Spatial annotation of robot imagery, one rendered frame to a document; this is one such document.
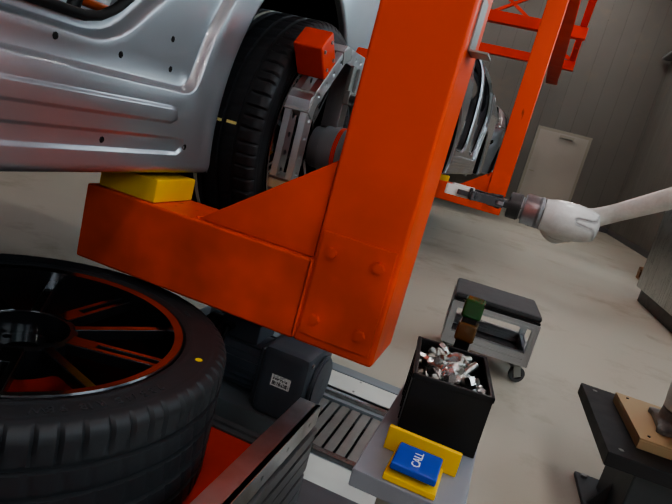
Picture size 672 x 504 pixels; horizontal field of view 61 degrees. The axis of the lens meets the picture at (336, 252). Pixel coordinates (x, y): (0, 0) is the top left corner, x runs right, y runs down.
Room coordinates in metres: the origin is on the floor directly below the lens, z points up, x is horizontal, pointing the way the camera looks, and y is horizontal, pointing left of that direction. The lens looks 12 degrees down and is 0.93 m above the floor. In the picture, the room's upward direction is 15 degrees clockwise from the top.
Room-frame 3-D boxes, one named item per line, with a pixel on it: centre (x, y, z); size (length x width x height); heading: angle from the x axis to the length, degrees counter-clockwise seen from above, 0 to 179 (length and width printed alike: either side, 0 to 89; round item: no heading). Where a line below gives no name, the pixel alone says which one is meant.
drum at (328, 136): (1.64, 0.03, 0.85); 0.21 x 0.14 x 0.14; 74
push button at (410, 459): (0.79, -0.20, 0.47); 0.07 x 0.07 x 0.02; 74
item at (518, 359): (2.69, -0.81, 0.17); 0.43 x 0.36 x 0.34; 79
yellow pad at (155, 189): (1.22, 0.43, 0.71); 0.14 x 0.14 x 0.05; 74
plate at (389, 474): (0.79, -0.20, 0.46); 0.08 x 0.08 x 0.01; 74
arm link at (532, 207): (1.66, -0.51, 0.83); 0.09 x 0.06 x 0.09; 164
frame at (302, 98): (1.66, 0.10, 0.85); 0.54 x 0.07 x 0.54; 164
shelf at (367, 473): (0.95, -0.25, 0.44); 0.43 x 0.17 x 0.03; 164
